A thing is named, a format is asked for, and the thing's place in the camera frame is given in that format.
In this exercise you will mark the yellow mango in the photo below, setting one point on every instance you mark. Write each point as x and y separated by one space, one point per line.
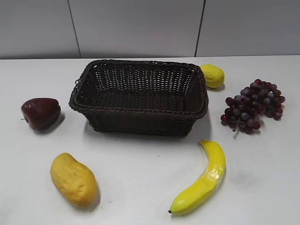
75 181

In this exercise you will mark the dark brown wicker basket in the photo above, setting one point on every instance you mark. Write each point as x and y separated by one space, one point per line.
141 96

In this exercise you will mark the yellow lemon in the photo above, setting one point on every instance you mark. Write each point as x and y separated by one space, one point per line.
214 76

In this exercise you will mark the purple grape bunch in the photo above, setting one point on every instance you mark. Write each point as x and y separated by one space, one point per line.
243 111

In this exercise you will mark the yellow banana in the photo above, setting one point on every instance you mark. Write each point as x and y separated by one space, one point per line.
206 184

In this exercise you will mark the dark red apple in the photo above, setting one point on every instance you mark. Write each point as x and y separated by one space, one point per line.
41 113

